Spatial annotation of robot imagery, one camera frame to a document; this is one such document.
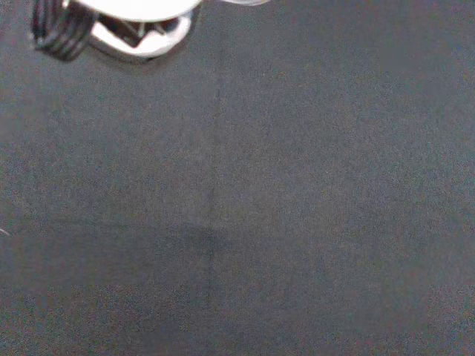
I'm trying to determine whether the black bench cloth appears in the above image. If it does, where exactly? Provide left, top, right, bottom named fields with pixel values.
left=0, top=0, right=475, bottom=356

